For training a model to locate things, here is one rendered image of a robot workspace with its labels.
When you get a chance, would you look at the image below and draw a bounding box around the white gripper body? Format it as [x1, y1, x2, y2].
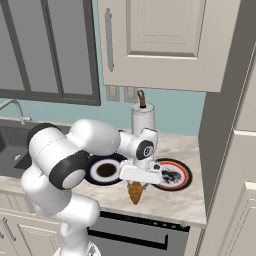
[118, 159, 163, 185]

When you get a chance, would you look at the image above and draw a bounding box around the brown croissant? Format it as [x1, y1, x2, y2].
[128, 181, 144, 205]

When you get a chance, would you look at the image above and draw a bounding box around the black and red rimmed plate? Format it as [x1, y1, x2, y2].
[150, 157, 194, 192]

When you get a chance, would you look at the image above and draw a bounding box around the grey dishwasher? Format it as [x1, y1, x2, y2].
[86, 210, 191, 256]

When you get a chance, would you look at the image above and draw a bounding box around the beige tall cupboard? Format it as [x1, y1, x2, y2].
[194, 0, 256, 256]

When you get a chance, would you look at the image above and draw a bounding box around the dark grey sink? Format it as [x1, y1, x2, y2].
[0, 119, 72, 179]

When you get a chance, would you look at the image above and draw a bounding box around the beige base cupboard door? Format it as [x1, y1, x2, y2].
[0, 207, 64, 256]

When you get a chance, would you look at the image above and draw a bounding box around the silver tap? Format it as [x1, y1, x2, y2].
[0, 98, 33, 126]

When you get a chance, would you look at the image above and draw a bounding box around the grey framed window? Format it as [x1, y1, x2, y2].
[0, 0, 102, 107]

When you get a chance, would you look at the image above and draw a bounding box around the black dishwasher handle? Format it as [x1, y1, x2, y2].
[87, 229, 169, 251]

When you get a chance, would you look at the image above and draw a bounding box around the grey wall socket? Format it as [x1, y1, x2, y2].
[105, 85, 121, 102]
[123, 86, 139, 104]

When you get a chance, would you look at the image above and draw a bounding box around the grey base cupboard handle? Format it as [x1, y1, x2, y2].
[1, 217, 17, 243]

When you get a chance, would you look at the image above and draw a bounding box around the beige wall cupboard door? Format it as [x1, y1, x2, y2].
[97, 0, 242, 93]

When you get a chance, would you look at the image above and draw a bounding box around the grey cupboard door handle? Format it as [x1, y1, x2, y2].
[104, 7, 115, 73]

